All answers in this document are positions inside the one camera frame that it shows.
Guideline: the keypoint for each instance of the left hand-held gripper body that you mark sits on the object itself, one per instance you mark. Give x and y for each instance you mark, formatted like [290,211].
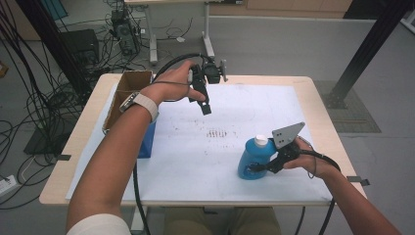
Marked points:
[212,72]

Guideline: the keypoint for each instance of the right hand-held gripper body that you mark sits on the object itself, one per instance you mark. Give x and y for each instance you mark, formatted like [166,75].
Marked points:
[287,140]

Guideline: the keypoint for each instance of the blue detergent bottle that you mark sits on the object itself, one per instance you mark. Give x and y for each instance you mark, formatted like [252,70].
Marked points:
[254,156]

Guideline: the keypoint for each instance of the blue cardboard box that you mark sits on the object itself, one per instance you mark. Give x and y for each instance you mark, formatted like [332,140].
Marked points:
[129,88]

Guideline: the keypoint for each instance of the person's right hand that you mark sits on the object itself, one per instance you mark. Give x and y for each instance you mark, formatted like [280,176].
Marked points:
[310,161]

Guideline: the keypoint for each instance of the person's left hand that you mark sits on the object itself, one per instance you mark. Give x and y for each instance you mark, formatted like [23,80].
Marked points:
[173,83]

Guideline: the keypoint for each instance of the beige band wristwatch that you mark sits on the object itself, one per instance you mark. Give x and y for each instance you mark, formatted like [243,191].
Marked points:
[146,103]

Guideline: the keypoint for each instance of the white background desk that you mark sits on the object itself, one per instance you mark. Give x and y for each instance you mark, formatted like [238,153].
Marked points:
[151,36]

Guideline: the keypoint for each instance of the black tape strip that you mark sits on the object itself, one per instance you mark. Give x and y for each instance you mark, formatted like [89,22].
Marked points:
[358,180]
[63,157]

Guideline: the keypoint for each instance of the black equipment box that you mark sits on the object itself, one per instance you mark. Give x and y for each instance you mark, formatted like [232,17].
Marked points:
[80,45]

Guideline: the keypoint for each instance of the white table leg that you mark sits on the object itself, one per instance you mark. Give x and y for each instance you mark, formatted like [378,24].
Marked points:
[137,223]

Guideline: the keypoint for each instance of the white shirt sleeve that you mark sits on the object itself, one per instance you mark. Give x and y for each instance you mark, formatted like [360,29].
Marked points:
[101,226]

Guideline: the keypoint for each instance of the white power strip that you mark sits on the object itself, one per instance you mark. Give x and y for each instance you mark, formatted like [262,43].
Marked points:
[7,185]

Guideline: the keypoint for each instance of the black metal stand post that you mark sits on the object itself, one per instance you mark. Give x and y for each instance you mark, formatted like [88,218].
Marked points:
[49,36]
[372,42]

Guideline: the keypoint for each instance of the black stand base plate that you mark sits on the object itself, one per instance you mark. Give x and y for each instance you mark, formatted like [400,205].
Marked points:
[42,140]

